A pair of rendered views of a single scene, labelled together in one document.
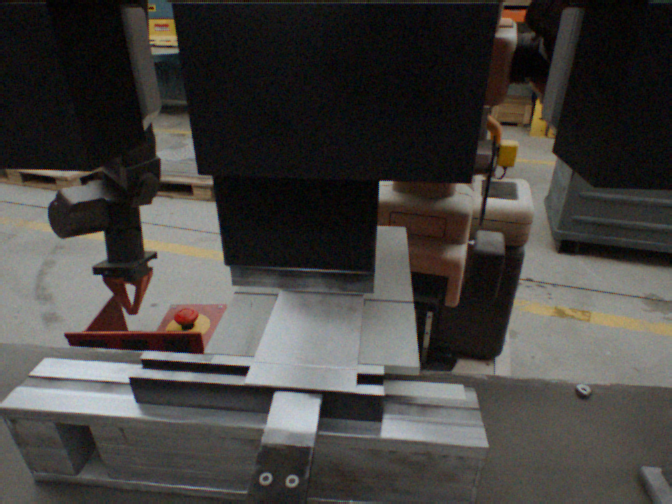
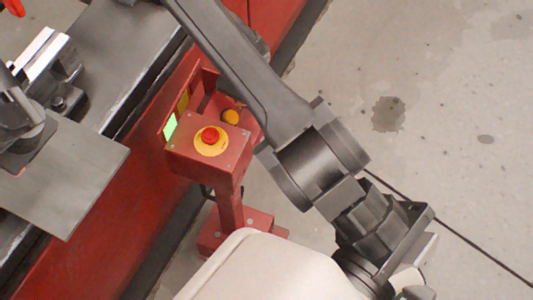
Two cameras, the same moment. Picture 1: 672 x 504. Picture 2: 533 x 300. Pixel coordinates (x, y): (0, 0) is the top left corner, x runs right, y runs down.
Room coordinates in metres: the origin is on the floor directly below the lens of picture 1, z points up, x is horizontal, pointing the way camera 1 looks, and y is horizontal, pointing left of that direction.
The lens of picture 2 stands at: (0.93, -0.25, 1.85)
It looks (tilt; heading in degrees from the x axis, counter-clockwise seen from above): 62 degrees down; 114
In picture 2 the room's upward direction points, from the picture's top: 2 degrees counter-clockwise
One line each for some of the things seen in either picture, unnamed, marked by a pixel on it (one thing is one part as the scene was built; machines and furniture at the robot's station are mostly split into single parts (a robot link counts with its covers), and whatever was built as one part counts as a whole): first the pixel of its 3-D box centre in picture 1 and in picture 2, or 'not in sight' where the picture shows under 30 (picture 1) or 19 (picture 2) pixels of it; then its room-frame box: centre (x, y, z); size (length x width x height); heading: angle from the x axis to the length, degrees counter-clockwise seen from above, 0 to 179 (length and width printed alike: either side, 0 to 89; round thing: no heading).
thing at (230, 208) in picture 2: not in sight; (228, 194); (0.59, 0.30, 0.39); 0.05 x 0.05 x 0.54; 0
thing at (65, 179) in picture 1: (56, 162); not in sight; (3.80, 2.47, 0.07); 1.20 x 0.80 x 0.14; 70
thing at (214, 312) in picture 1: (161, 344); (216, 128); (0.59, 0.30, 0.75); 0.20 x 0.16 x 0.18; 90
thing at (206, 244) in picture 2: not in sight; (243, 238); (0.62, 0.30, 0.06); 0.25 x 0.20 x 0.12; 0
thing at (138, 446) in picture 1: (247, 435); (2, 121); (0.26, 0.08, 0.92); 0.39 x 0.06 x 0.10; 85
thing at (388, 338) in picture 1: (327, 279); (33, 160); (0.41, 0.01, 1.00); 0.26 x 0.18 x 0.01; 175
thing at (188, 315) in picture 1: (187, 321); (210, 138); (0.60, 0.25, 0.79); 0.04 x 0.04 x 0.04
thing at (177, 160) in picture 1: (223, 159); not in sight; (3.47, 0.90, 0.20); 1.01 x 0.63 x 0.12; 76
